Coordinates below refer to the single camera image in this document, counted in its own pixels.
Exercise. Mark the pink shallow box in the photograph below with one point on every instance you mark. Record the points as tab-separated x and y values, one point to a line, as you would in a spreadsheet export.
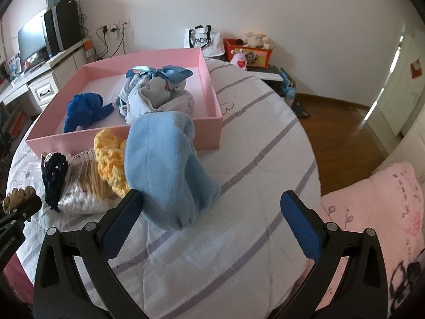
107	79

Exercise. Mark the beige plush toy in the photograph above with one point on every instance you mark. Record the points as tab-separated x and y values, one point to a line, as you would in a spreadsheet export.
256	40

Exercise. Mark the dark navy crochet scrunchie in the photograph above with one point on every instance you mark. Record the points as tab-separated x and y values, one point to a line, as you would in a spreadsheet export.
54	170

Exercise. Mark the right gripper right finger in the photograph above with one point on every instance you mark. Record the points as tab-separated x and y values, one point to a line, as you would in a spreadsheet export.
348	277

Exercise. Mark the white desk with drawers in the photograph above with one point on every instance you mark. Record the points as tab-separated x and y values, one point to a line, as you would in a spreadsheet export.
35	89

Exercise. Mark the brown satin scrunchie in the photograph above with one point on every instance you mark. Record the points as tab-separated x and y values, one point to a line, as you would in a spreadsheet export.
18	197

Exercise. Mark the pink plush toy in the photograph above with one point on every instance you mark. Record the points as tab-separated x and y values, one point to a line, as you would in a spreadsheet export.
239	59

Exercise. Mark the wall power sockets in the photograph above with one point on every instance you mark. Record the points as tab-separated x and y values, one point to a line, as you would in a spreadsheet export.
115	29

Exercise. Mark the pink quilt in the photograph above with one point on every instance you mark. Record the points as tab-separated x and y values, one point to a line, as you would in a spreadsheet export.
392	203

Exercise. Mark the yellow crochet item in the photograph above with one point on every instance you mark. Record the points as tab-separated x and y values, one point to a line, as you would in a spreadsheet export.
109	153

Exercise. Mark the white striped bed sheet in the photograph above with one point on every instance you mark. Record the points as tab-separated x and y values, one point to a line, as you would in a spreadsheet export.
239	259

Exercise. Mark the orange toy box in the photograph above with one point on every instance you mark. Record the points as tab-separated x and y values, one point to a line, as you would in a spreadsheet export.
255	57

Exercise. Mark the cotton swab plastic pack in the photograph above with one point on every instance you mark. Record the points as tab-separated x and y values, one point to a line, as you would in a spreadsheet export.
84	191

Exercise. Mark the white tote bag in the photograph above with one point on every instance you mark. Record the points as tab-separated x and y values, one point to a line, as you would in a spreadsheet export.
206	39

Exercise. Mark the low black white cabinet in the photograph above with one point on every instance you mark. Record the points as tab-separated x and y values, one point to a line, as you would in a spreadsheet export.
272	73

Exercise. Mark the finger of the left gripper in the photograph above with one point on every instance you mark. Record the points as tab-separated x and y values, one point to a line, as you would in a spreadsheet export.
15	220

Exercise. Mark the printed cloth with blue ribbon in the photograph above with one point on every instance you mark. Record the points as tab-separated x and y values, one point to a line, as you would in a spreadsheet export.
149	90

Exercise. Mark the black computer monitor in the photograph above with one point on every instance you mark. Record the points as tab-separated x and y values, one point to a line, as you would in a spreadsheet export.
31	37

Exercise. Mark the royal blue knitted item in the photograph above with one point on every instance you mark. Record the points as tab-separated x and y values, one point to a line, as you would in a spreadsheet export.
84	110

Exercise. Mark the light blue plush cloth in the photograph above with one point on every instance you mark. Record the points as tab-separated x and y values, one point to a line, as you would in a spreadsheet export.
162	164

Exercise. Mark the black computer tower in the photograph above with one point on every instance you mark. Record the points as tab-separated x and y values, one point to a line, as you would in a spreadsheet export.
61	27

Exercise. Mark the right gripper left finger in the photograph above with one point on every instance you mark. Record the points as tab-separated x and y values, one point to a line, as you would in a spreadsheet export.
73	277

